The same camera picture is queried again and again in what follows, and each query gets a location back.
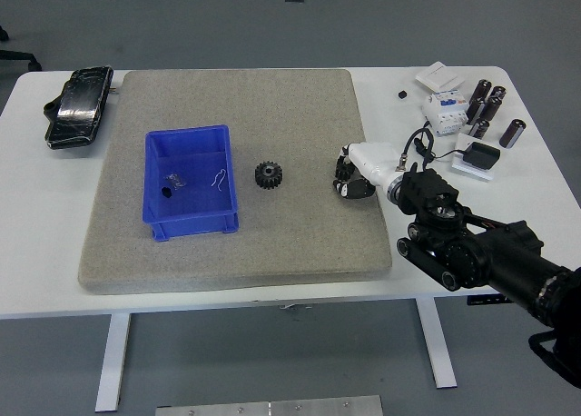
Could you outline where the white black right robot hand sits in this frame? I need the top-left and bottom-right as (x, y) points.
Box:
(333, 142), (405, 200)

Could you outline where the large black gear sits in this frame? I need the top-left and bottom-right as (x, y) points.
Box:
(253, 160), (283, 191)

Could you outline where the blue plastic box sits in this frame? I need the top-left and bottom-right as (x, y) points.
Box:
(143, 124), (241, 243)

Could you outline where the white circuit breaker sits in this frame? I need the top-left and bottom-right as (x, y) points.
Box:
(420, 88), (469, 138)

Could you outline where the white flat block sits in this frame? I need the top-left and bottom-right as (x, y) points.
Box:
(450, 132), (496, 183)

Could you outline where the black power adapter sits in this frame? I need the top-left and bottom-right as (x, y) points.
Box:
(462, 142), (502, 170)

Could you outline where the grey-brown mat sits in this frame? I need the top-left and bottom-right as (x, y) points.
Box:
(76, 68), (394, 295)

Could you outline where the white table leg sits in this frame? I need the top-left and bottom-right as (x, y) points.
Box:
(94, 313), (133, 412)
(415, 297), (458, 389)

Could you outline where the grey metal plate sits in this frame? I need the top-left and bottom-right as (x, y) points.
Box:
(155, 395), (384, 416)

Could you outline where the black wrapped device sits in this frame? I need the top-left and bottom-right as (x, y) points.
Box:
(43, 64), (115, 152)

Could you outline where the black chair base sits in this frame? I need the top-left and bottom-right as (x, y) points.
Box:
(0, 25), (43, 72)

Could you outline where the black adapter cord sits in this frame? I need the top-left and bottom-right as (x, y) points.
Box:
(412, 134), (468, 163)

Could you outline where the white switch plate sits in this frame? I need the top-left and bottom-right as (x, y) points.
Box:
(415, 60), (465, 93)

